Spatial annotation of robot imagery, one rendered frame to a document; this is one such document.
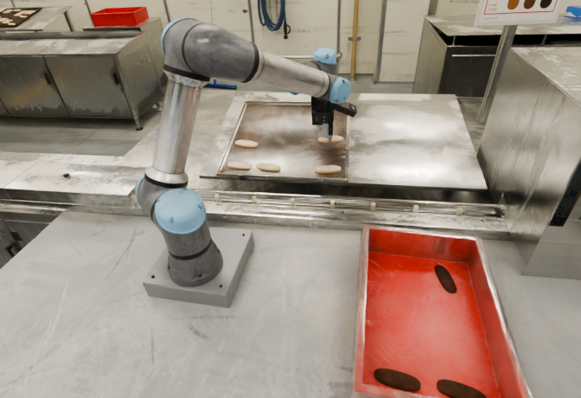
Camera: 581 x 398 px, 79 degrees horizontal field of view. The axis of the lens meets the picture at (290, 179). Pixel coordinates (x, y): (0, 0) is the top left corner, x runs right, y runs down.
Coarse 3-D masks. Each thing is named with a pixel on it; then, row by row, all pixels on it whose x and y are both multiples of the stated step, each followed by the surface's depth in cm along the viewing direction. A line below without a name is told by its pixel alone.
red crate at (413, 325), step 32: (384, 256) 107; (384, 288) 97; (416, 288) 97; (384, 320) 89; (416, 320) 89; (448, 320) 88; (480, 320) 88; (384, 352) 83; (416, 352) 82; (448, 352) 82; (480, 352) 82; (384, 384) 77; (480, 384) 76
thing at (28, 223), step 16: (0, 160) 168; (16, 160) 167; (32, 160) 166; (48, 160) 165; (64, 160) 165; (80, 160) 164; (96, 160) 163; (112, 160) 162; (0, 208) 137; (0, 224) 143; (16, 224) 141; (32, 224) 140; (48, 224) 138; (0, 240) 149; (16, 240) 147; (32, 240) 146; (0, 256) 157
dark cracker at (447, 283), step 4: (436, 268) 101; (440, 268) 101; (444, 268) 101; (436, 272) 100; (440, 272) 100; (444, 272) 99; (448, 272) 100; (440, 276) 99; (444, 276) 98; (448, 276) 98; (440, 280) 98; (444, 280) 97; (448, 280) 97; (452, 280) 97; (444, 284) 96; (448, 284) 96; (452, 284) 96; (444, 288) 96; (448, 288) 95; (452, 288) 95; (452, 292) 95
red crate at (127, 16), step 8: (112, 8) 412; (120, 8) 411; (128, 8) 411; (136, 8) 410; (144, 8) 404; (96, 16) 386; (104, 16) 385; (112, 16) 385; (120, 16) 384; (128, 16) 383; (136, 16) 386; (144, 16) 405; (96, 24) 391; (104, 24) 390; (112, 24) 390; (120, 24) 389; (128, 24) 388; (136, 24) 388
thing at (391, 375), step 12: (384, 372) 78; (396, 372) 78; (396, 384) 76; (408, 384) 76; (420, 384) 76; (444, 384) 75; (456, 384) 75; (456, 396) 74; (468, 396) 73; (480, 396) 73
